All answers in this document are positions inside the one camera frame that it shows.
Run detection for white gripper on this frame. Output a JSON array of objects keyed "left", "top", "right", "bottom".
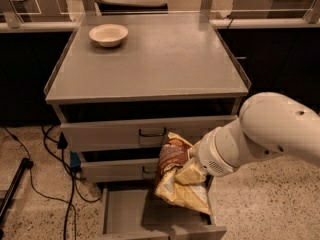
[{"left": 175, "top": 127, "right": 234, "bottom": 185}]

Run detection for brown chip bag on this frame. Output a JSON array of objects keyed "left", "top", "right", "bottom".
[{"left": 154, "top": 132, "right": 211, "bottom": 215}]

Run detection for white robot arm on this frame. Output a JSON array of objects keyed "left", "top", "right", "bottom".
[{"left": 175, "top": 92, "right": 320, "bottom": 185}]

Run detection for middle grey drawer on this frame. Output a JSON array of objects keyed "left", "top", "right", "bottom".
[{"left": 81, "top": 158, "right": 158, "bottom": 183}]

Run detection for grey drawer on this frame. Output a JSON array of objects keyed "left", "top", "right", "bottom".
[
  {"left": 61, "top": 115, "right": 236, "bottom": 152},
  {"left": 81, "top": 158, "right": 158, "bottom": 183},
  {"left": 94, "top": 179, "right": 226, "bottom": 240}
]

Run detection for top grey drawer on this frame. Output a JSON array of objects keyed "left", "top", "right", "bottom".
[{"left": 61, "top": 115, "right": 236, "bottom": 152}]

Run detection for bottom grey drawer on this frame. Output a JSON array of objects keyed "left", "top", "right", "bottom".
[{"left": 94, "top": 179, "right": 226, "bottom": 240}]

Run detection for grey drawer cabinet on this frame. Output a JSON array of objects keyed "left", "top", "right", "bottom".
[{"left": 43, "top": 11, "right": 252, "bottom": 192}]

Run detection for white bowl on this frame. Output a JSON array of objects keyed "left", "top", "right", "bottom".
[{"left": 89, "top": 24, "right": 129, "bottom": 48}]

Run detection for black metal floor stand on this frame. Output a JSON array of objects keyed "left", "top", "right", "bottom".
[{"left": 0, "top": 158, "right": 33, "bottom": 240}]

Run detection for black floor cables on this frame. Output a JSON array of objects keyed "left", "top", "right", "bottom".
[{"left": 0, "top": 123, "right": 102, "bottom": 240}]

